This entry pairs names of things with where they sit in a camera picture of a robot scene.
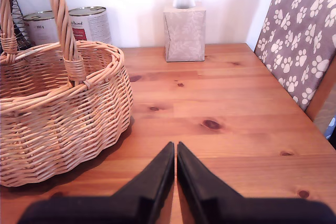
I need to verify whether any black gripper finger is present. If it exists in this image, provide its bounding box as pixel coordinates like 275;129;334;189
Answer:
177;141;244;224
112;141;176;224

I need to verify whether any beige leaf-print tissue box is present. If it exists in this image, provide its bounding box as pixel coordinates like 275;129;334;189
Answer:
163;1;206;63

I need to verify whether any pale blue patterned cloth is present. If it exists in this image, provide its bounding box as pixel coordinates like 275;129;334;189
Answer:
325;115;336;140

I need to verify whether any red label tin can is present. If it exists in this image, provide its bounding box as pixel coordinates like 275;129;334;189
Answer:
68;5;112;45

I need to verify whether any brown paw-print chair cover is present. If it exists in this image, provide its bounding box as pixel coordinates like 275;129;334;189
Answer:
255;0;336;112

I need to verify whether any white label tin can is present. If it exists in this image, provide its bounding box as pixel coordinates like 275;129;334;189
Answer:
22;10;64;48

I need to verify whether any woven wicker basket with handle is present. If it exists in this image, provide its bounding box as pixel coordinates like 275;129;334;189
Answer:
0;0;134;188

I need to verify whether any black wire rack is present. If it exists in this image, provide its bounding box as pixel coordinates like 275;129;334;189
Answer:
7;0;30;51

